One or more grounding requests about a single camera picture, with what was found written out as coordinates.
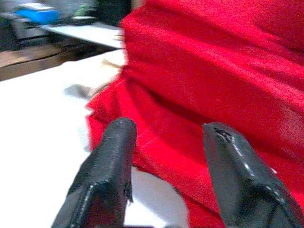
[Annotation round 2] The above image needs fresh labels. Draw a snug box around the blue box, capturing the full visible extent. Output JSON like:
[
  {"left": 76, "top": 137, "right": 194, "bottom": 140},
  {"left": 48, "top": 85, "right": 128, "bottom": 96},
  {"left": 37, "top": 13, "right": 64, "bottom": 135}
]
[{"left": 15, "top": 2, "right": 60, "bottom": 24}]

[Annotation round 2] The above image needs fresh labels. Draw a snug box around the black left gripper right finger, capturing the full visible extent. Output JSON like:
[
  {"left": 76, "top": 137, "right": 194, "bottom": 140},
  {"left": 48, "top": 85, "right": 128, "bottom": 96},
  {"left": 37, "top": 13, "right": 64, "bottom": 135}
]
[{"left": 202, "top": 122, "right": 304, "bottom": 228}]

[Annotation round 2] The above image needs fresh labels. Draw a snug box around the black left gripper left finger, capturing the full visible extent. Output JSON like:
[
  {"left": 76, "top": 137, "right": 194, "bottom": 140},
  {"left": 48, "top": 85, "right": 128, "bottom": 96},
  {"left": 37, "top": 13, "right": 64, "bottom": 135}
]
[{"left": 51, "top": 117, "right": 138, "bottom": 228}]

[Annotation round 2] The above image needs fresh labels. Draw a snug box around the red shirt white trim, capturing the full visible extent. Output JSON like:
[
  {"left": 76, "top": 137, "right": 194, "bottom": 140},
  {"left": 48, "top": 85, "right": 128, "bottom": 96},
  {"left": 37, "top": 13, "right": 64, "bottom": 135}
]
[{"left": 85, "top": 0, "right": 304, "bottom": 228}]

